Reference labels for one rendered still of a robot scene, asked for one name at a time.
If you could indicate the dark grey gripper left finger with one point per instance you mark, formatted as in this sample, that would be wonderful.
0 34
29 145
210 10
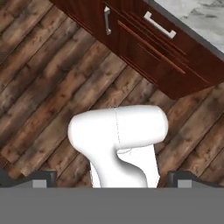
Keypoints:
43 178

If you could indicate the dark red drawer front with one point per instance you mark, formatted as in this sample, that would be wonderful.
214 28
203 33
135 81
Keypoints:
186 49

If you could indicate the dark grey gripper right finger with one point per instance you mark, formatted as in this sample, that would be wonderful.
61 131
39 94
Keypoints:
180 178

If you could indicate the white rounded post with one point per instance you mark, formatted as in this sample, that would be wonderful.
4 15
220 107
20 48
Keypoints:
116 131

